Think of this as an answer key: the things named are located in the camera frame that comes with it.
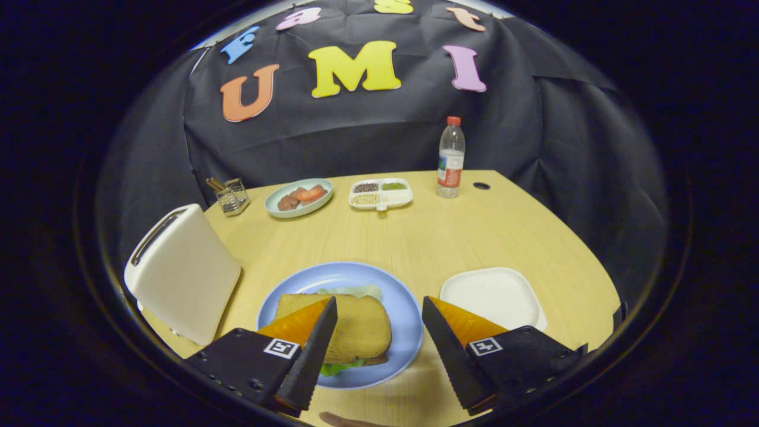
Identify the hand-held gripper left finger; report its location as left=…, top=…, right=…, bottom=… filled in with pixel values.
left=184, top=295, right=339, bottom=416

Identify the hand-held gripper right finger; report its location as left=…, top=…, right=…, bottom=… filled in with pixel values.
left=421, top=295, right=589, bottom=416

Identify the green lettuce leaf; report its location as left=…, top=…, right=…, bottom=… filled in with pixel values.
left=314, top=283, right=383, bottom=377

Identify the toasted bread slice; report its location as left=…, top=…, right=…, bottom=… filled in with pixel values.
left=273, top=294, right=393, bottom=364

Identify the blue round plate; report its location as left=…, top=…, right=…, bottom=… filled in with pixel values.
left=256, top=262, right=424, bottom=390

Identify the white square plate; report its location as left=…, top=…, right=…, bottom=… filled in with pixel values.
left=439, top=267, right=548, bottom=333

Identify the pale green round plate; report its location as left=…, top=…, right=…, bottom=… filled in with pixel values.
left=264, top=178, right=334, bottom=219

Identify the white toaster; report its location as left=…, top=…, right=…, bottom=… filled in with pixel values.
left=123, top=203, right=243, bottom=346

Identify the white divided condiment tray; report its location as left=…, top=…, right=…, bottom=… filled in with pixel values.
left=348, top=177, right=414, bottom=212

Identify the clear bottle red cap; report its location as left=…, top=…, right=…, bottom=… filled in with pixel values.
left=436, top=116, right=466, bottom=199

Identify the black backdrop cloth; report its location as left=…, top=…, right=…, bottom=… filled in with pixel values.
left=98, top=0, right=671, bottom=309

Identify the wire utensil holder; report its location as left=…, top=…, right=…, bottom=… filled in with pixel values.
left=206, top=177, right=250, bottom=216

